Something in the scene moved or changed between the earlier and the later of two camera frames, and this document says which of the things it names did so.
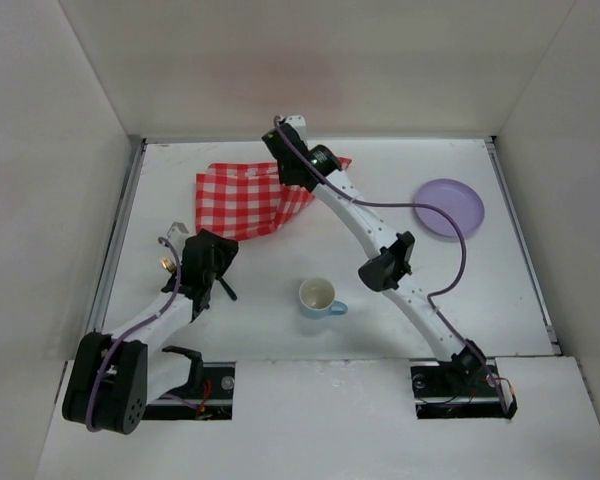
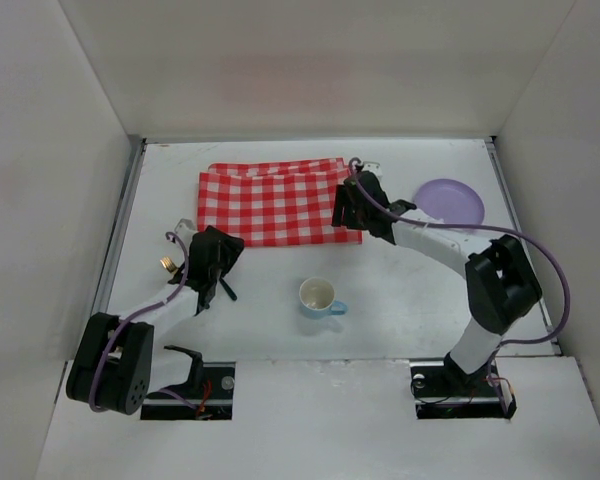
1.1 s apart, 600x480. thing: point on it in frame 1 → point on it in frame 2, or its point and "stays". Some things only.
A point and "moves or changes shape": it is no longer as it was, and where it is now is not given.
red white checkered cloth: [247, 199] moves or changes shape
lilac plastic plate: [461, 203] stays
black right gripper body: [290, 175] → [345, 208]
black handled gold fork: [168, 264] stays
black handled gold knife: [228, 289] stays
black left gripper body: [203, 293] stays
